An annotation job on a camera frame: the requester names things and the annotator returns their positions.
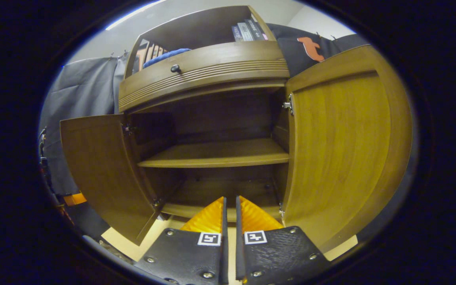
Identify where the wooden drawer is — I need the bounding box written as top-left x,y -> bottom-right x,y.
118,40 -> 291,113

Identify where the wooden inner shelf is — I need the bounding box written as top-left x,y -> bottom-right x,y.
138,138 -> 290,169

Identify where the light blue spine book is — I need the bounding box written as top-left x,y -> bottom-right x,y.
238,22 -> 255,41

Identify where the black spine book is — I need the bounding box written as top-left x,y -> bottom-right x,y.
245,19 -> 269,40

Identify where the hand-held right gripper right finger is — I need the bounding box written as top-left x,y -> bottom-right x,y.
235,195 -> 331,285

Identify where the wooden shoe cabinet door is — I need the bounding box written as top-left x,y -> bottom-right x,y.
281,44 -> 414,254
60,114 -> 163,247

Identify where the blue towel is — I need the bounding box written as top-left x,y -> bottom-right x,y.
143,48 -> 192,69

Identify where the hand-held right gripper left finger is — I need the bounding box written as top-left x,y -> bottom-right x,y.
133,196 -> 228,285

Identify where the wooden double-door shoe cabinet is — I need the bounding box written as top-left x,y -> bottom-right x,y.
60,5 -> 414,254

